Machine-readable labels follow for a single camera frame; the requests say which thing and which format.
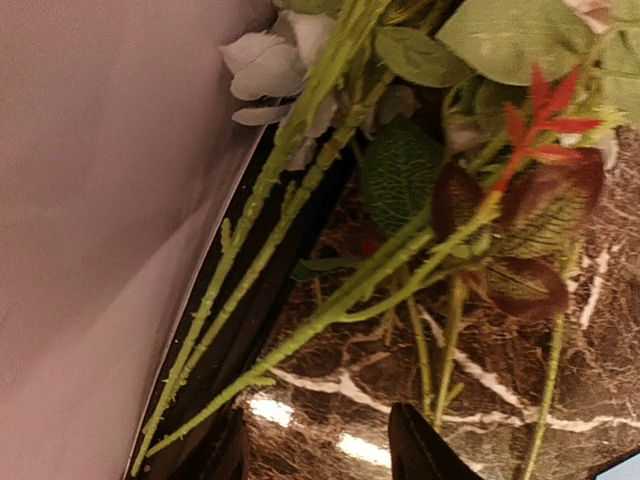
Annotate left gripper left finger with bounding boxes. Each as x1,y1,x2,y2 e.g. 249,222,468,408
169,407,250,480

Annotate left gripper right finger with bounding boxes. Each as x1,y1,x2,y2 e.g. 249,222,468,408
388,402,482,480

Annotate light blue wrapping paper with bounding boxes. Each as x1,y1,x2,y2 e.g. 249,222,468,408
594,453,640,480

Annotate remaining white rose stems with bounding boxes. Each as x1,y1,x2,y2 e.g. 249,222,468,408
131,1,639,475

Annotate left black frame post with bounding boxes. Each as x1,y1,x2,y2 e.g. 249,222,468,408
123,127,355,479

